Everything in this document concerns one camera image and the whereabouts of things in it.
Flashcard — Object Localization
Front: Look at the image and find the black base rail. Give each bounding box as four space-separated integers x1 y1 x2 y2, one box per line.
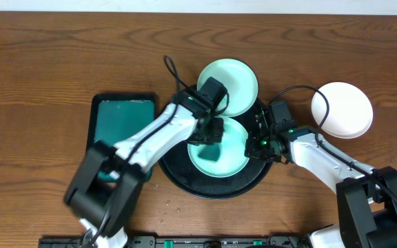
38 234 311 248

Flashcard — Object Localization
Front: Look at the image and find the round black tray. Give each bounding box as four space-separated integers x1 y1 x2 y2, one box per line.
159 97 272 199

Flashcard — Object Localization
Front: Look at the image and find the rectangular black green tray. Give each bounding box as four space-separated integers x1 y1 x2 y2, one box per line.
86 93 157 148

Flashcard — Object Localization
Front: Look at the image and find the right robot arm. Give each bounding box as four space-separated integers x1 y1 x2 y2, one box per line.
245 121 397 248

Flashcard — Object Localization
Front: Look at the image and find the mint plate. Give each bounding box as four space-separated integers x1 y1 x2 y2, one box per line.
187 117 249 178
197 59 258 117

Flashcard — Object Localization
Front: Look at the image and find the white plate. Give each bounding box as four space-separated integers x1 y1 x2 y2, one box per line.
319 82 374 139

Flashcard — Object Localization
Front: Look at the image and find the green yellow sponge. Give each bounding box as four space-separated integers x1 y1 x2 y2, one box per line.
197 143 221 163

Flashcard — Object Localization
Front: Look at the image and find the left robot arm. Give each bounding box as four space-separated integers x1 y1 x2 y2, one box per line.
63 90 230 247

